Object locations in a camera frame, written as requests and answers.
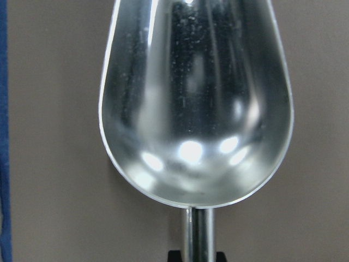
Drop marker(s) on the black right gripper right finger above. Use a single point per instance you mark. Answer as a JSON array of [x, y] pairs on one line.
[[220, 257]]

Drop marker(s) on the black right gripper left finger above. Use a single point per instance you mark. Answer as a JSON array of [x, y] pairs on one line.
[[174, 256]]

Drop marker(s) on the stainless steel ice scoop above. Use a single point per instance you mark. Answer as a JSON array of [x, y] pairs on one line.
[[195, 105]]

